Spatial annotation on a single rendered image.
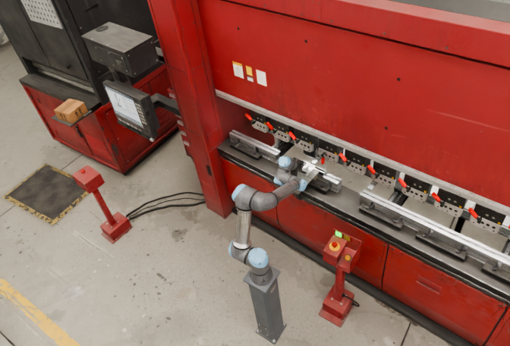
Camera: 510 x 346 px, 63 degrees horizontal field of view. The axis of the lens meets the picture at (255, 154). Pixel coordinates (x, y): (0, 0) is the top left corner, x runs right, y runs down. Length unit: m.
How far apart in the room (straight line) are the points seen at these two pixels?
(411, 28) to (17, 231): 4.14
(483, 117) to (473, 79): 0.20
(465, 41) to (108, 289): 3.30
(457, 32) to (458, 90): 0.29
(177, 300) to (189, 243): 0.57
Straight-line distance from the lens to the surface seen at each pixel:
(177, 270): 3.87
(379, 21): 2.12
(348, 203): 2.99
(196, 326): 3.57
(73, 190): 4.99
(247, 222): 2.51
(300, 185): 2.64
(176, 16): 2.84
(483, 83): 2.09
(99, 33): 3.18
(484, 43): 1.99
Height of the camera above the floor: 3.15
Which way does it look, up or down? 42 degrees down
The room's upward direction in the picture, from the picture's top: 8 degrees counter-clockwise
